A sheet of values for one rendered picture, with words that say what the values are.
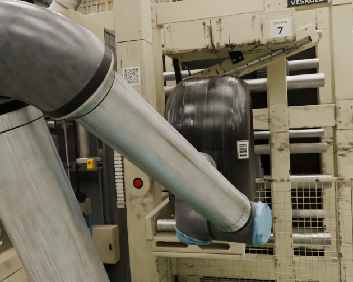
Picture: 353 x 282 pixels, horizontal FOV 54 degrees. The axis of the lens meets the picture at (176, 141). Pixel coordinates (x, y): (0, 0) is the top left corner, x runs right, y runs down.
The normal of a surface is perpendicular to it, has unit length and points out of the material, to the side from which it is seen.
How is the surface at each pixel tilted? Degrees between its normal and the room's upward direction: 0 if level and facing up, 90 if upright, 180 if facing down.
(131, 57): 90
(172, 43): 90
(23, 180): 96
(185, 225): 84
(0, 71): 116
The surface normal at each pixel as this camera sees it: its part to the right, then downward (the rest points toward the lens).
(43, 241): 0.24, 0.19
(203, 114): -0.24, -0.41
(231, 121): 0.02, -0.32
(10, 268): 0.97, -0.04
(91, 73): 0.67, 0.11
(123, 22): -0.24, 0.07
